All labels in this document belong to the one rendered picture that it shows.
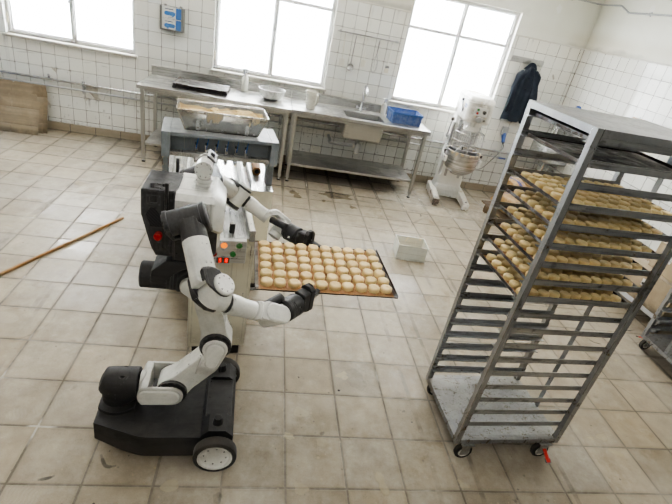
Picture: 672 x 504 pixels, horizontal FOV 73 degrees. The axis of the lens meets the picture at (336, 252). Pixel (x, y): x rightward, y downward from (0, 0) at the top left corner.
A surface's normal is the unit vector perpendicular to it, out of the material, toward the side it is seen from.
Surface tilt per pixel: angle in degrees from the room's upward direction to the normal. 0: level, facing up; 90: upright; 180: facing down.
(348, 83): 90
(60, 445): 0
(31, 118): 66
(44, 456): 0
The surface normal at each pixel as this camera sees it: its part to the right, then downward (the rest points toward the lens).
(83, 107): 0.11, 0.49
